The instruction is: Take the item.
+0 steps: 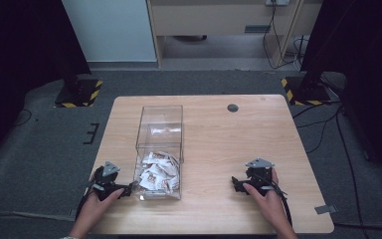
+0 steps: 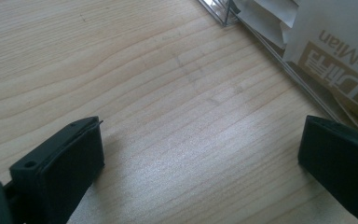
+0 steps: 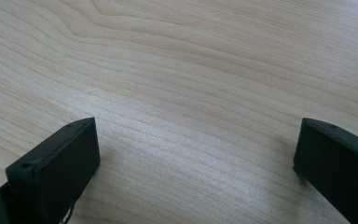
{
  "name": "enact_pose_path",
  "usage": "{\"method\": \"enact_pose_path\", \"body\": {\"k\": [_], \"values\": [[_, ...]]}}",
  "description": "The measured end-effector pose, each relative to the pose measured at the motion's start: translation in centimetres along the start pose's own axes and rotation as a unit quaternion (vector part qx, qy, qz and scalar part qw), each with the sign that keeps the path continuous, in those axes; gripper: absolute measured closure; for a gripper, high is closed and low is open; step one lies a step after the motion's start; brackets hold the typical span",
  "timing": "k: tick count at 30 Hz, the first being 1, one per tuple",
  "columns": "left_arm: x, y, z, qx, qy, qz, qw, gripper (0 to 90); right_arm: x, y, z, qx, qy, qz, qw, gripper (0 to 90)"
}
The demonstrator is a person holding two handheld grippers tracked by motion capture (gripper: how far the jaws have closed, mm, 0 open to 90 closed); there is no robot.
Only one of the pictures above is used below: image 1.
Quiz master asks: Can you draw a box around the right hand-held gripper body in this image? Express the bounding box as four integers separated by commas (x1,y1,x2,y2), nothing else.
243,157,276,193

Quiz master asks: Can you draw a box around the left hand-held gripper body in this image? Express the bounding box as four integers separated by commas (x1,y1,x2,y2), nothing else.
90,160,124,202

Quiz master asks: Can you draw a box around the clear plastic drawer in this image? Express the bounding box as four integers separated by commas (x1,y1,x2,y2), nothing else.
133,145,183,201

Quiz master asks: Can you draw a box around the person's left hand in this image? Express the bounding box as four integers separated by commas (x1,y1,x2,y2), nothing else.
75,187,125,231

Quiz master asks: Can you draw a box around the person's right hand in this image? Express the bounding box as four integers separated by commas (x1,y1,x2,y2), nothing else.
242,168,293,232

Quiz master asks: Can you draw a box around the pile of white packets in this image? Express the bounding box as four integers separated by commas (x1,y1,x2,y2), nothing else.
136,150,181,193

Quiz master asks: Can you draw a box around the grey tape piece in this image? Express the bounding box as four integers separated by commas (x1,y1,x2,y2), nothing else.
313,204,339,215

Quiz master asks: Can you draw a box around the clear plastic box shell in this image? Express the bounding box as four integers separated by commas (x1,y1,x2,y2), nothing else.
134,105,184,164

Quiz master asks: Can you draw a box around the striped black stand base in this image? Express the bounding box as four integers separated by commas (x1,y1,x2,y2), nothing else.
280,76,332,107
54,78,104,109

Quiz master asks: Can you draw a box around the white panel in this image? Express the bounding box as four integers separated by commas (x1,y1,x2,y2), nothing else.
61,0,157,63

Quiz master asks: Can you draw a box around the black curtain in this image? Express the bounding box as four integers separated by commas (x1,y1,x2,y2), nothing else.
299,0,382,182
0,0,93,173

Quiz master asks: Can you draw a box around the light wooden desk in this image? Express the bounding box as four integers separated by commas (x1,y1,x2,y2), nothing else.
146,0,323,68

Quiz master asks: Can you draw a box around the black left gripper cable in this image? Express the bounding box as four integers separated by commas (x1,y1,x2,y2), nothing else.
75,189,96,222

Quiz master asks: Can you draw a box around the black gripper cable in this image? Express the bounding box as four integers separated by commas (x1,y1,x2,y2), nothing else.
266,175,293,227
75,189,96,222

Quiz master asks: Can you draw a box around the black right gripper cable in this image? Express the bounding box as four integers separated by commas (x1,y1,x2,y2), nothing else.
266,175,293,227

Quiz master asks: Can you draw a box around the long black floor cable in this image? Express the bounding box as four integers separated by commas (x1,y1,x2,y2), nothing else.
334,109,366,239

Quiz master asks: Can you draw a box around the thin black floor cable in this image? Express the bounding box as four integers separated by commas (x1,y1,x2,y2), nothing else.
12,109,34,127

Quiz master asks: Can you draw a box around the black power strip cable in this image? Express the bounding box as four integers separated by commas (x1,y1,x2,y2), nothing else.
262,3,302,71

